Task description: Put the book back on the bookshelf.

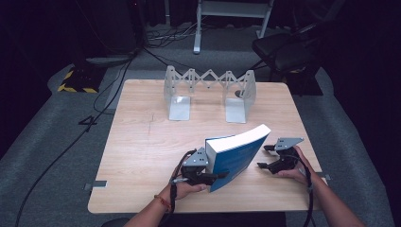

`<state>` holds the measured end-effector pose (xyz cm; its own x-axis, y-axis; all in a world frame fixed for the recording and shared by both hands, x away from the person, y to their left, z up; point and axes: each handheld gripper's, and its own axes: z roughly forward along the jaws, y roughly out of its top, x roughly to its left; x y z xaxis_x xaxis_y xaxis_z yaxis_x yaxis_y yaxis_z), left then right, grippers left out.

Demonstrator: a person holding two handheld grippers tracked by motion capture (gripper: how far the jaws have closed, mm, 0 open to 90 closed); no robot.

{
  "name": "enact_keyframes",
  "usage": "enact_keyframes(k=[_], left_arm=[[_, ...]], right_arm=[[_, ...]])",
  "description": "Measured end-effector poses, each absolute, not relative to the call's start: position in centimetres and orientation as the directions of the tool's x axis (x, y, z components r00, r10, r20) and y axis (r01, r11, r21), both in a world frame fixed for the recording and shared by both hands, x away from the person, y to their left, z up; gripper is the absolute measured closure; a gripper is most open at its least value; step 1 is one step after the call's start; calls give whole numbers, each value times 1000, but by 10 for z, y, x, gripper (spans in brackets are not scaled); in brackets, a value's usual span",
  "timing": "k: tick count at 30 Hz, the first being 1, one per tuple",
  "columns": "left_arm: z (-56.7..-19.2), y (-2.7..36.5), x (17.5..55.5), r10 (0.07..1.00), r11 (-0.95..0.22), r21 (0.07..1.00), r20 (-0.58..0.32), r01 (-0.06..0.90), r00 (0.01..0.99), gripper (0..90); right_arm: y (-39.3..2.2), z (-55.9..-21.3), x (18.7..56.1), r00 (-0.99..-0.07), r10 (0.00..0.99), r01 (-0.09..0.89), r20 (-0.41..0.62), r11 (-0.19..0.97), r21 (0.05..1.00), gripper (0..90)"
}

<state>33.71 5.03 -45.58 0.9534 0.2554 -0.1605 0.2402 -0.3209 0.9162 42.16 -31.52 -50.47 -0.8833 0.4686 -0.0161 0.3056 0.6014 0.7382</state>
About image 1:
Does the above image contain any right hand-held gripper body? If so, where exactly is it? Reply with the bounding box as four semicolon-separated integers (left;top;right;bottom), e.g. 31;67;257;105
268;136;305;175

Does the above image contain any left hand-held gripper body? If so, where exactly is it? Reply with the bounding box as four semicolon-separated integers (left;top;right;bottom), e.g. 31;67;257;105
181;147;218;185

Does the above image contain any blue paperback book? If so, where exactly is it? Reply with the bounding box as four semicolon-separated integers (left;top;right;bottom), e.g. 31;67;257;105
204;123;272;193

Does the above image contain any person's right hand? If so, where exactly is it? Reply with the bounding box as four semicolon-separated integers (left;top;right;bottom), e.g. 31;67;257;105
278;146;316;187

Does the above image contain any person's left hand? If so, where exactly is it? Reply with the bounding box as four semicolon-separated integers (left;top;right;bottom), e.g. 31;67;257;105
162;166;207;202

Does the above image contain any person's dark clothing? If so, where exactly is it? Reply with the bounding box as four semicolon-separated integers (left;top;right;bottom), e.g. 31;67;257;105
157;211;288;227

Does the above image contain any grey expandable metal book rack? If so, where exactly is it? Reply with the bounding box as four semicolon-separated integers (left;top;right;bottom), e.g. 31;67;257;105
163;64;257;124

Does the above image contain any black chair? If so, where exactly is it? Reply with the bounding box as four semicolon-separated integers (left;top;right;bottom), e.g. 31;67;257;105
251;18;336;96

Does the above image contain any grey flat stand base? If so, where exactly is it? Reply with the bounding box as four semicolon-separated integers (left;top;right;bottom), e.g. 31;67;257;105
84;54;136;66

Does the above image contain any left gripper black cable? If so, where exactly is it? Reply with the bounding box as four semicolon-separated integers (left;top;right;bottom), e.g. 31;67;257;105
160;148;197;227

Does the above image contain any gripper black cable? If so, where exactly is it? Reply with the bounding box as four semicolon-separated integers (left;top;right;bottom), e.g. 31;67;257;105
288;153;317;227
160;148;197;227

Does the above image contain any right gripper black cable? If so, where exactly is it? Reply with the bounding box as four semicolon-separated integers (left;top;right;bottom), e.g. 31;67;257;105
288;153;317;227

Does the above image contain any orange wrist bracelet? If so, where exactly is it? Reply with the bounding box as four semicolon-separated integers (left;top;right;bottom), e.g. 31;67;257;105
153;194;172;212

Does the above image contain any looped black floor cable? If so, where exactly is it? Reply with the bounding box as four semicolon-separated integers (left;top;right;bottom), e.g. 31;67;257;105
93;62;127;115

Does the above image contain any long black floor cable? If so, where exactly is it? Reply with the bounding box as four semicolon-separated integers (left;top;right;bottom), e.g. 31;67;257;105
13;53;137;227

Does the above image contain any white metal stand frame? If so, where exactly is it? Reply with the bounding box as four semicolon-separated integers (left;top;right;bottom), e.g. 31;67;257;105
192;0;275;55

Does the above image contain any bundle of floor cables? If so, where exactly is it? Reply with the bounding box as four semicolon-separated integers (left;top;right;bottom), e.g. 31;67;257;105
145;21;203;49

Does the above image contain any black yellow striped base plate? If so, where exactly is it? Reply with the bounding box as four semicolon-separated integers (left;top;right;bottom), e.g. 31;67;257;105
57;65;107;95

